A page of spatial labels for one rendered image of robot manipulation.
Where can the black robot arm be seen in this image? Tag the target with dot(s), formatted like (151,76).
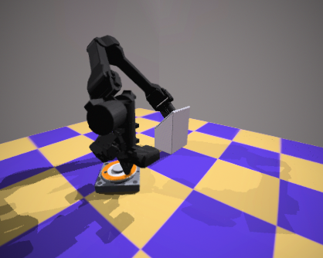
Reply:
(105,112)

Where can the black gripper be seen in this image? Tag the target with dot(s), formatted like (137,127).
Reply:
(135,154)

